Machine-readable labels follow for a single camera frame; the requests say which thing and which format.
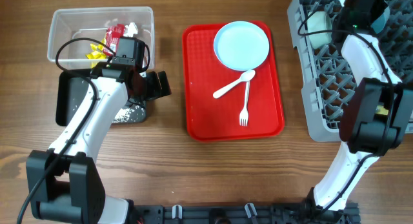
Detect clear plastic bin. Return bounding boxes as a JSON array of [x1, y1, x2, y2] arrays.
[[47, 6, 156, 69]]

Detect green bowl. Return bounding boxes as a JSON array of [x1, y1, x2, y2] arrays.
[[307, 11, 332, 49]]

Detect yellow snack wrapper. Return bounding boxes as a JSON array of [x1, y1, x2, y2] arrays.
[[86, 39, 110, 59]]

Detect light blue plate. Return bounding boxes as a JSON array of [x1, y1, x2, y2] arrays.
[[213, 21, 270, 72]]

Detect red serving tray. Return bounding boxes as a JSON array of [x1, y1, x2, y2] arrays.
[[182, 23, 285, 142]]

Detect grey dishwasher rack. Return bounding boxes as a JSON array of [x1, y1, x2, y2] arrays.
[[287, 0, 412, 142]]

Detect white rice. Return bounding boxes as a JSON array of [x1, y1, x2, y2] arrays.
[[112, 105, 146, 124]]

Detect light blue bowl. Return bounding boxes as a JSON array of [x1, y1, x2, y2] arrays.
[[371, 7, 390, 34]]

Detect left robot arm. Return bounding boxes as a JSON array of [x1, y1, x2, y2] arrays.
[[17, 37, 171, 223]]

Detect red snack wrapper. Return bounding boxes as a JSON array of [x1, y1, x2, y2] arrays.
[[103, 24, 126, 56]]

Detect white plastic fork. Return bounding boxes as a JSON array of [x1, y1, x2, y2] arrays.
[[239, 81, 250, 127]]

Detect yellow plastic cup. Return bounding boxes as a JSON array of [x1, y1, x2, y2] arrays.
[[376, 105, 389, 116]]

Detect white napkin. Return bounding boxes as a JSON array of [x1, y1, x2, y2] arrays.
[[123, 22, 139, 37]]

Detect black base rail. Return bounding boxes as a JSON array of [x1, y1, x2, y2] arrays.
[[126, 203, 361, 224]]

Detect white plastic spoon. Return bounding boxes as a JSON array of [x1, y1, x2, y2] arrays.
[[213, 70, 256, 99]]

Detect black plastic tray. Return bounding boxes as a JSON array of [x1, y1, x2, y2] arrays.
[[55, 72, 146, 127]]

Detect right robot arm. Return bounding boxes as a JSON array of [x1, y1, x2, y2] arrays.
[[301, 0, 412, 223]]

